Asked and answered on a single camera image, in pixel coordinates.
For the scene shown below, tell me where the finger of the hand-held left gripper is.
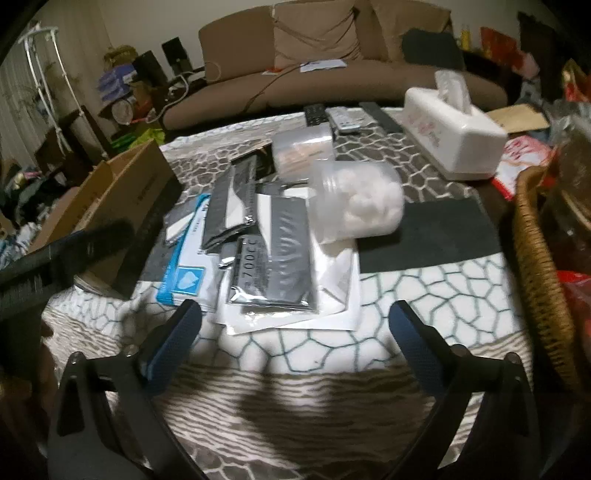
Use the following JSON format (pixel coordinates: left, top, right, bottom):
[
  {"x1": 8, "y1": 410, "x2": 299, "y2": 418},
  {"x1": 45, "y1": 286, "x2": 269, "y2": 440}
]
[{"x1": 0, "y1": 219, "x2": 137, "y2": 324}]

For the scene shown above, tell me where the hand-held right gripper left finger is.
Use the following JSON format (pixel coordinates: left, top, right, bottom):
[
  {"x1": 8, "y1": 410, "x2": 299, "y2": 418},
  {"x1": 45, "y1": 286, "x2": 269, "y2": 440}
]
[{"x1": 46, "y1": 299, "x2": 208, "y2": 480}]

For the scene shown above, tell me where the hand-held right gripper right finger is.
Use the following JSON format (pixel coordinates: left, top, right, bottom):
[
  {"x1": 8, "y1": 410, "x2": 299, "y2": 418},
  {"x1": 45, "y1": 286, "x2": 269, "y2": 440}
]
[{"x1": 388, "y1": 300, "x2": 541, "y2": 480}]

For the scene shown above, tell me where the blue and white box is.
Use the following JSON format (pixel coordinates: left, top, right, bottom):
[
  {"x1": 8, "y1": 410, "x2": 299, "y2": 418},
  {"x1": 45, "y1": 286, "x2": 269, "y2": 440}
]
[{"x1": 156, "y1": 194, "x2": 223, "y2": 309}]

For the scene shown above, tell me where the white face mask packet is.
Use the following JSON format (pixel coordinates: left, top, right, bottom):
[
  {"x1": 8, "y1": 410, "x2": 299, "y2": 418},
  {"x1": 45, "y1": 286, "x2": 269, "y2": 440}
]
[{"x1": 207, "y1": 193, "x2": 362, "y2": 337}]

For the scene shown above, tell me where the brown cardboard box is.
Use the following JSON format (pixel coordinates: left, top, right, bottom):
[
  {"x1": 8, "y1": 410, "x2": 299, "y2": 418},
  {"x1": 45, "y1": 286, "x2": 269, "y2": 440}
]
[{"x1": 28, "y1": 138, "x2": 183, "y2": 298}]

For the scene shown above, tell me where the large silver foil packet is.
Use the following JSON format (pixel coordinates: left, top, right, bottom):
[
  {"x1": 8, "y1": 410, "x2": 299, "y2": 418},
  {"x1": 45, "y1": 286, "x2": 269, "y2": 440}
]
[{"x1": 227, "y1": 196, "x2": 320, "y2": 315}]

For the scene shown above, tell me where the small silver foil packet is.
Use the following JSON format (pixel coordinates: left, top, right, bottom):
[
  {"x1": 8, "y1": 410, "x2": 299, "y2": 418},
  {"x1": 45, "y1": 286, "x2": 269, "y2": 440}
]
[{"x1": 202, "y1": 156, "x2": 259, "y2": 254}]

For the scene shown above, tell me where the clear jar of cotton balls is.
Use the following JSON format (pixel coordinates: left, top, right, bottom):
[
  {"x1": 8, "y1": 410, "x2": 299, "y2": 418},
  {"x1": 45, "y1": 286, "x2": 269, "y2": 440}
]
[{"x1": 307, "y1": 159, "x2": 406, "y2": 243}]

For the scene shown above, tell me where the clear plastic box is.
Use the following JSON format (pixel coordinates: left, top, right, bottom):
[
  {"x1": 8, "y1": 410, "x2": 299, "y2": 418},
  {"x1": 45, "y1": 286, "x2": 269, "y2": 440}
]
[{"x1": 271, "y1": 126, "x2": 334, "y2": 178}]

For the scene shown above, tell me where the grey white printed blanket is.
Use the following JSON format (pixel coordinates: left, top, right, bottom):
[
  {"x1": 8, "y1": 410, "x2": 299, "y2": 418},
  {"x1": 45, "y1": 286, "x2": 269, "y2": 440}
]
[{"x1": 41, "y1": 106, "x2": 536, "y2": 480}]

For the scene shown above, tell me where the pile of clothes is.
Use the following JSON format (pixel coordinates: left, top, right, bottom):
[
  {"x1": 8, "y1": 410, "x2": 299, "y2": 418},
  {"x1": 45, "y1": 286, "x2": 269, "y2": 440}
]
[{"x1": 0, "y1": 157, "x2": 70, "y2": 273}]

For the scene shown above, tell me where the dark green mat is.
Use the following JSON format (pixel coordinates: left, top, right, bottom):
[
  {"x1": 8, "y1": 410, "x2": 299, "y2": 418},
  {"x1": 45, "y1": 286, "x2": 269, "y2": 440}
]
[{"x1": 358, "y1": 198, "x2": 503, "y2": 277}]

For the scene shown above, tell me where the dark wooden chair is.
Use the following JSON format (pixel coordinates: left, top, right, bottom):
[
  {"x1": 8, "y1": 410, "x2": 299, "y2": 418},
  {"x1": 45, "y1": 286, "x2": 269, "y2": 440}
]
[{"x1": 34, "y1": 105, "x2": 114, "y2": 185}]

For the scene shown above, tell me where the green bag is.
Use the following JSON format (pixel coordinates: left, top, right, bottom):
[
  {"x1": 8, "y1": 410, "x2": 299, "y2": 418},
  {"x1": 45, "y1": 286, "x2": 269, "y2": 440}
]
[{"x1": 115, "y1": 128, "x2": 166, "y2": 149}]

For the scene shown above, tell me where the brown wicker basket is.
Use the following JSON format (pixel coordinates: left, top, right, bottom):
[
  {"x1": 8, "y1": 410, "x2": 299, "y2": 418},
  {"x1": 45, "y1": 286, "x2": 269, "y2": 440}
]
[{"x1": 512, "y1": 165, "x2": 585, "y2": 393}]

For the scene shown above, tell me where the round clock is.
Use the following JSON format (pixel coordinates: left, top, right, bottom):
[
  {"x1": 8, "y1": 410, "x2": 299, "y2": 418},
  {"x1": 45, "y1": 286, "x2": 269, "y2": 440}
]
[{"x1": 112, "y1": 98, "x2": 136, "y2": 124}]

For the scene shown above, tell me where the white metal rack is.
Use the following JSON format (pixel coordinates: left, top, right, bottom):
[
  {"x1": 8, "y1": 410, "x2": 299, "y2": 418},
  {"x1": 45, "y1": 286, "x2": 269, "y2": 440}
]
[{"x1": 17, "y1": 24, "x2": 109, "y2": 160}]

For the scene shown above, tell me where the stack of purple boxes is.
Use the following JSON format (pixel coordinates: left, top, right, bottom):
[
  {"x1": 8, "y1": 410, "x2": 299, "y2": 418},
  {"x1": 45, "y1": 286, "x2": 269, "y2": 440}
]
[{"x1": 96, "y1": 64, "x2": 138, "y2": 101}]

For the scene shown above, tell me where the white tissue box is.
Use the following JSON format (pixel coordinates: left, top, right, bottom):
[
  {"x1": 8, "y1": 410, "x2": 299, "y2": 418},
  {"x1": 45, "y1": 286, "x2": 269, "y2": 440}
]
[{"x1": 398, "y1": 70, "x2": 509, "y2": 182}]

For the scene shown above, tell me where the red and white packet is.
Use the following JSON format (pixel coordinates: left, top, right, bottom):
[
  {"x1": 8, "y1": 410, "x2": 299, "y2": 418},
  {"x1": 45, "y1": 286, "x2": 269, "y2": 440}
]
[{"x1": 490, "y1": 135, "x2": 557, "y2": 201}]

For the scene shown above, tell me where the slim black remote control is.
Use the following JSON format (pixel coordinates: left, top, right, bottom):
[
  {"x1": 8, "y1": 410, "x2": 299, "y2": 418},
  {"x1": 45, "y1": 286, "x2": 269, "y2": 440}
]
[{"x1": 359, "y1": 101, "x2": 403, "y2": 134}]

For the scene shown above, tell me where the white remote control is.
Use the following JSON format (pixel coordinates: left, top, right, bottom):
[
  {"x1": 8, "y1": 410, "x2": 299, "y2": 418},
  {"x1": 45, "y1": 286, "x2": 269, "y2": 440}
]
[{"x1": 325, "y1": 106, "x2": 362, "y2": 136}]

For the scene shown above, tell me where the black speaker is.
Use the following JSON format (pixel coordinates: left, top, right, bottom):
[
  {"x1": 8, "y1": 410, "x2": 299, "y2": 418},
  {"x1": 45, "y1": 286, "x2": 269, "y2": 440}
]
[{"x1": 161, "y1": 37, "x2": 188, "y2": 78}]

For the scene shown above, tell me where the brown paper envelope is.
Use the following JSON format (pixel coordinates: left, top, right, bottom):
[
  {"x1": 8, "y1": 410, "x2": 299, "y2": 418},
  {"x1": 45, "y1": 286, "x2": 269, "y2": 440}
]
[{"x1": 486, "y1": 103, "x2": 551, "y2": 136}]

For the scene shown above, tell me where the brown sofa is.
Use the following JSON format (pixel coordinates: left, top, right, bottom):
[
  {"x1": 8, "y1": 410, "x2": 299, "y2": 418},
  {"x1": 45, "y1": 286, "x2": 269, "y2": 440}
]
[{"x1": 163, "y1": 0, "x2": 509, "y2": 131}]

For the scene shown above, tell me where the white paper sheet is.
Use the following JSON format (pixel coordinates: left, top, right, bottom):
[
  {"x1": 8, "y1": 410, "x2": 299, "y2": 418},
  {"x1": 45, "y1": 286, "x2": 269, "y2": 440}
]
[{"x1": 299, "y1": 59, "x2": 346, "y2": 73}]

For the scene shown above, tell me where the dark grey cushion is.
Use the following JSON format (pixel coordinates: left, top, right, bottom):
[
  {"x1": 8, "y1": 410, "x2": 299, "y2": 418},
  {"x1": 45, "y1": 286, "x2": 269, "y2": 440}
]
[{"x1": 401, "y1": 28, "x2": 466, "y2": 71}]

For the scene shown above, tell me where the tan sofa cushion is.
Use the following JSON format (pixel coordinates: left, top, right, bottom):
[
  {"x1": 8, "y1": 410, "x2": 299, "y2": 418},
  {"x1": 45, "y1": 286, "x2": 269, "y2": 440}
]
[{"x1": 368, "y1": 0, "x2": 452, "y2": 64}]

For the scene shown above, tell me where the beige sofa cushion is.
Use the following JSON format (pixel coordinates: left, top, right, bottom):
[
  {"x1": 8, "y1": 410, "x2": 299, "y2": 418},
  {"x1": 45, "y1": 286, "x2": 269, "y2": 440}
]
[{"x1": 272, "y1": 0, "x2": 362, "y2": 63}]

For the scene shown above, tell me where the white cable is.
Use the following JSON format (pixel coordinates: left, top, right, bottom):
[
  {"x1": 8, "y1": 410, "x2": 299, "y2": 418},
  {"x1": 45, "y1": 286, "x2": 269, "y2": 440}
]
[{"x1": 161, "y1": 69, "x2": 206, "y2": 112}]

